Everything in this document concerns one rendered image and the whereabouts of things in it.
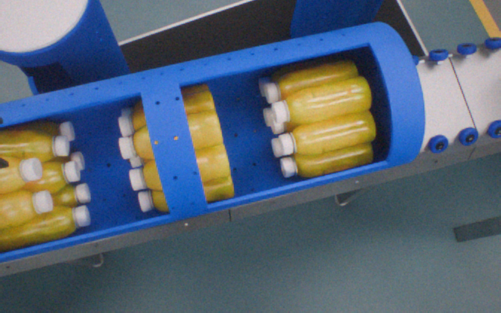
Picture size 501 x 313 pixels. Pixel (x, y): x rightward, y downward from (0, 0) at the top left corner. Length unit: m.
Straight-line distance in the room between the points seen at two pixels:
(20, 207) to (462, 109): 0.97
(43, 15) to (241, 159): 0.53
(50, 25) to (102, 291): 1.18
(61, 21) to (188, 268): 1.16
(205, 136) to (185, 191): 0.11
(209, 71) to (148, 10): 1.48
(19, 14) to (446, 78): 0.98
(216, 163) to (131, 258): 1.18
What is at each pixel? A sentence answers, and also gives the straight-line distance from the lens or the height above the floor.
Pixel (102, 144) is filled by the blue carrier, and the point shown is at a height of 0.97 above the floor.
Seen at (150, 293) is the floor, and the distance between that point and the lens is 2.06.
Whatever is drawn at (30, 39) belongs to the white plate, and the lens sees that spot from 1.19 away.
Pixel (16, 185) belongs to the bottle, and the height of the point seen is 1.14.
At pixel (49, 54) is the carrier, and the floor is 1.00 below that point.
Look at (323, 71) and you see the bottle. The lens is 1.01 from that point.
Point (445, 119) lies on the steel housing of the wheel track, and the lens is 1.28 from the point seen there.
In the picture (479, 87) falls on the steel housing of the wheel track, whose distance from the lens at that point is 1.35.
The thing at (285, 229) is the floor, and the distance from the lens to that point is 2.07.
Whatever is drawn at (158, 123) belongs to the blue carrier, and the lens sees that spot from 0.85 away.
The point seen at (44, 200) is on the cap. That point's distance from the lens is 0.99.
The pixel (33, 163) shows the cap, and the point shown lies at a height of 1.15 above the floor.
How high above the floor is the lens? 2.04
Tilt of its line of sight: 75 degrees down
